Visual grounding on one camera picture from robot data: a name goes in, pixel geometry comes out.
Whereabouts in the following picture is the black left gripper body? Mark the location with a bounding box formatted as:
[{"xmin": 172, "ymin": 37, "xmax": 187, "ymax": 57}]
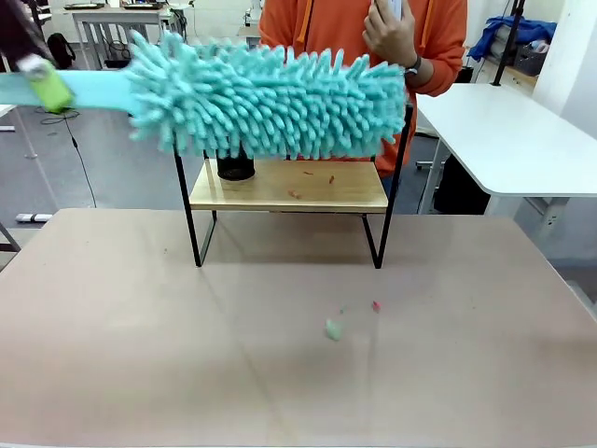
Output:
[{"xmin": 0, "ymin": 0, "xmax": 56, "ymax": 72}]

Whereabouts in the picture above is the person's left forearm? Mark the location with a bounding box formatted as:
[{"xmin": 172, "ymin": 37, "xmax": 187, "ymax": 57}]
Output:
[{"xmin": 404, "ymin": 42, "xmax": 467, "ymax": 98}]

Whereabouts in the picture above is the black frame wooden shelf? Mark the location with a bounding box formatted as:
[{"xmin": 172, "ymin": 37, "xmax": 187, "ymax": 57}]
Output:
[{"xmin": 173, "ymin": 98, "xmax": 415, "ymax": 270}]

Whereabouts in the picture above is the white background desk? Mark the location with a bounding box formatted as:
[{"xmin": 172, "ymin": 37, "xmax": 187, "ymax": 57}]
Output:
[{"xmin": 51, "ymin": 3, "xmax": 174, "ymax": 71}]

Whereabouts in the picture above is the teal chenille duster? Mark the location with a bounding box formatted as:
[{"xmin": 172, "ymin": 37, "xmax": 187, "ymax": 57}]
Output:
[{"xmin": 0, "ymin": 28, "xmax": 408, "ymax": 161}]

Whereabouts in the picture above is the black backpack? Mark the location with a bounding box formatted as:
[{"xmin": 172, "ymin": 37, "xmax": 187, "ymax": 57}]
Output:
[{"xmin": 46, "ymin": 32, "xmax": 76, "ymax": 70}]

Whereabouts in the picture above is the black stand pole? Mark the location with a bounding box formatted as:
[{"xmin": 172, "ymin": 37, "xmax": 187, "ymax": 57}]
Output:
[{"xmin": 493, "ymin": 0, "xmax": 524, "ymax": 87}]

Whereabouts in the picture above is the grey storage crate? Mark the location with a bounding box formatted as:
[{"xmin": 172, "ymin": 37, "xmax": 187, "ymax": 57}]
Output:
[{"xmin": 513, "ymin": 42, "xmax": 548, "ymax": 76}]

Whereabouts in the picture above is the black floor cable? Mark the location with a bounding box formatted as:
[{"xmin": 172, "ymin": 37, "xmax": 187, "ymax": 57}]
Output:
[{"xmin": 39, "ymin": 107, "xmax": 98, "ymax": 209}]

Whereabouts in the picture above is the large white table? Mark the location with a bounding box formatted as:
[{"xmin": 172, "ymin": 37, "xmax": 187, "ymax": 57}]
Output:
[{"xmin": 413, "ymin": 82, "xmax": 597, "ymax": 229}]

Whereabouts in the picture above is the blue cloth pile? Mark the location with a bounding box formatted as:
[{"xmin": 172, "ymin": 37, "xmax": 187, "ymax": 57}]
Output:
[{"xmin": 466, "ymin": 14, "xmax": 558, "ymax": 63}]

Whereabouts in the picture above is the person in orange hoodie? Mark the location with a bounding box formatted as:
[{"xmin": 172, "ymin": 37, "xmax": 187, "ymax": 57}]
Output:
[{"xmin": 257, "ymin": 0, "xmax": 468, "ymax": 179}]

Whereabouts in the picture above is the person's left hand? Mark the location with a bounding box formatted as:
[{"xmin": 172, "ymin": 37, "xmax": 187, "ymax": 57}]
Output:
[{"xmin": 362, "ymin": 0, "xmax": 417, "ymax": 69}]

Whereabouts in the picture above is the black mesh cup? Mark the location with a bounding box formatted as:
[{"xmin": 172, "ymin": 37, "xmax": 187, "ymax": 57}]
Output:
[{"xmin": 215, "ymin": 147, "xmax": 257, "ymax": 181}]

